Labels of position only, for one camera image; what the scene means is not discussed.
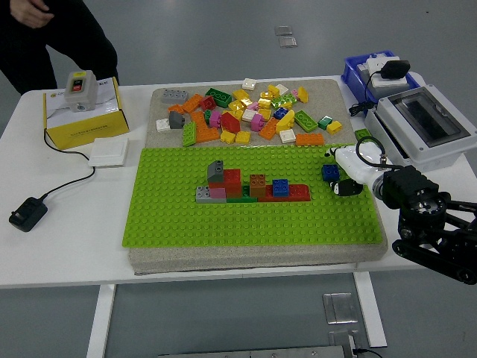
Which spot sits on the grey enclosure with clear lid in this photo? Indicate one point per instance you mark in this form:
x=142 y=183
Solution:
x=447 y=149

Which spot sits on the yellow curved toy brick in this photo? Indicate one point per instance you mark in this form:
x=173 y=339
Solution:
x=285 y=122

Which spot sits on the small dark green toy brick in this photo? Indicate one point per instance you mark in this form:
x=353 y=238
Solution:
x=207 y=116
x=325 y=122

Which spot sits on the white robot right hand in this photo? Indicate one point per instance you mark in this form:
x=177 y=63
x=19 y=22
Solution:
x=357 y=168

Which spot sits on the red slope toy brick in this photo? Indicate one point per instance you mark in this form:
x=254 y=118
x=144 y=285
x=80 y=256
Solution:
x=230 y=122

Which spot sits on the green studded baseplate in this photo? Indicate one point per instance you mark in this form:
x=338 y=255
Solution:
x=223 y=223

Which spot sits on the black power adapter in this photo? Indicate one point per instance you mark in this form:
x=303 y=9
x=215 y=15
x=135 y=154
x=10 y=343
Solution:
x=28 y=214

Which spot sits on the brown toy brick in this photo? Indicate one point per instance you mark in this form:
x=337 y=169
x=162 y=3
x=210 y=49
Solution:
x=258 y=185

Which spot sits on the grey-brown foam mat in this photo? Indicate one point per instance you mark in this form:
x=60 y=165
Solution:
x=335 y=100

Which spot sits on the grey push-button switch box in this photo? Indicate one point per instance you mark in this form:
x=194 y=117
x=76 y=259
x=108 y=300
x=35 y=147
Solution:
x=80 y=91

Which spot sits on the small orange toy brick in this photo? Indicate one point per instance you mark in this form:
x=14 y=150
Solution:
x=177 y=109

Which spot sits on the large orange toy plate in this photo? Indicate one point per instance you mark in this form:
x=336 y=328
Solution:
x=206 y=132

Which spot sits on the person's right hand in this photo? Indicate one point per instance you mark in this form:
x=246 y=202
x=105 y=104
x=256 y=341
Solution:
x=33 y=15

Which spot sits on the white wall socket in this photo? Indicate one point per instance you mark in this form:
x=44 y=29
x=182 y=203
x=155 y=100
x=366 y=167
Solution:
x=387 y=83

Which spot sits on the white toy brick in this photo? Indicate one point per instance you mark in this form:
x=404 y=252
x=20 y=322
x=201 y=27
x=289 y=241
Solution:
x=249 y=115
x=282 y=88
x=287 y=136
x=249 y=84
x=162 y=125

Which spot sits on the white wall switch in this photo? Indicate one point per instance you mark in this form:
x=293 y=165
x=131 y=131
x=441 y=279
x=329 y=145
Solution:
x=109 y=153

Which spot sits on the white table leg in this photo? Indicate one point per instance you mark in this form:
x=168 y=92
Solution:
x=100 y=320
x=370 y=309

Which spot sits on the yellow slope toy brick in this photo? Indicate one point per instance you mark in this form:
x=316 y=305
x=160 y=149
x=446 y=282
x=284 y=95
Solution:
x=303 y=94

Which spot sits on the long dark green toy brick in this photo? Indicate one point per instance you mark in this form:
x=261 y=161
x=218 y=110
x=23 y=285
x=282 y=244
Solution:
x=218 y=97

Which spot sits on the dark red toy brick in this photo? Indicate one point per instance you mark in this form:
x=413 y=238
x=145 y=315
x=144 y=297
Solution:
x=234 y=191

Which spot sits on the long lime toy brick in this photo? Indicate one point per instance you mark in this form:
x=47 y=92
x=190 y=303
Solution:
x=189 y=133
x=306 y=121
x=282 y=101

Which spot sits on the long orange toy brick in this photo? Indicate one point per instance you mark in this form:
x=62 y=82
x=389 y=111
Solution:
x=309 y=139
x=192 y=103
x=269 y=128

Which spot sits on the long red toy brick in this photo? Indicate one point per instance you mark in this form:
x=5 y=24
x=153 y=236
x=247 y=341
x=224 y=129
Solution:
x=298 y=193

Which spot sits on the long grey toy brick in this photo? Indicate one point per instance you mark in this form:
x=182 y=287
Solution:
x=174 y=96

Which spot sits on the small metal floor plate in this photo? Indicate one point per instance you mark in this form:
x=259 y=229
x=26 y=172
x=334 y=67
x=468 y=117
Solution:
x=288 y=41
x=283 y=30

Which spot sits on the blue plastic bin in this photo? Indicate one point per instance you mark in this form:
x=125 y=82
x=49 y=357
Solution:
x=350 y=74

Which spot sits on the large metal floor plate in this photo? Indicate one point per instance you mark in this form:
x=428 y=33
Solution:
x=339 y=307
x=341 y=337

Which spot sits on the dark grey slope toy brick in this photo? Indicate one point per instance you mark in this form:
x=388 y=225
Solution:
x=176 y=120

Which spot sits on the long metal bar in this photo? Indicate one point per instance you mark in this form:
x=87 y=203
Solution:
x=261 y=353

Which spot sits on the yellow cardboard box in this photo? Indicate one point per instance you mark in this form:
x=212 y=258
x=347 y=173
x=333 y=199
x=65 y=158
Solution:
x=89 y=130

